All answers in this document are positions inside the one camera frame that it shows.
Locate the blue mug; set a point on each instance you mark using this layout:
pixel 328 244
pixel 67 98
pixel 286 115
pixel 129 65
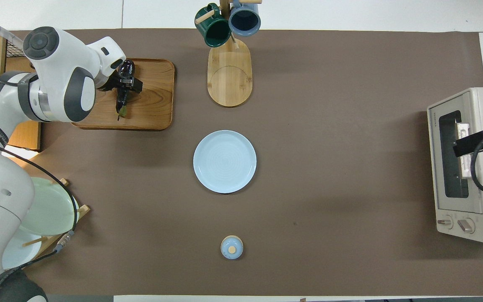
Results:
pixel 245 20

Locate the brown table mat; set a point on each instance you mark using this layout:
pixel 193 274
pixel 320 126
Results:
pixel 329 126

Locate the light blue round plate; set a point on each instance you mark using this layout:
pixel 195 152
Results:
pixel 224 161

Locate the wooden mug tree stand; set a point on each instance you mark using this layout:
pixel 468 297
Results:
pixel 229 79

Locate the pale green plate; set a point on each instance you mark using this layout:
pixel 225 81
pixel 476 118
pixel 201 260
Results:
pixel 53 209

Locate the wooden plate rack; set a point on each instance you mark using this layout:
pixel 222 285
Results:
pixel 84 209

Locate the dark purple eggplant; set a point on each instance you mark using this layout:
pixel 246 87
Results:
pixel 122 102

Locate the rectangular wooden tray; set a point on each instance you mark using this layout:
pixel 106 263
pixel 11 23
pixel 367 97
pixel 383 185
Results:
pixel 153 96

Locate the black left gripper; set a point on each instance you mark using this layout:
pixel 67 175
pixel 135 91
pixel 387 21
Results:
pixel 137 86

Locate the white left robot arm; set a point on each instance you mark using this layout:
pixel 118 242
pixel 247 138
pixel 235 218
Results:
pixel 2 209

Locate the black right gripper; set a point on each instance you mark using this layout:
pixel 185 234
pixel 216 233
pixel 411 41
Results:
pixel 482 140

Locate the pale blue racked plate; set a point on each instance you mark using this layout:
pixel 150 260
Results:
pixel 21 253

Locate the dark green mug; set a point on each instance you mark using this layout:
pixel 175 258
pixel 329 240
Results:
pixel 214 29

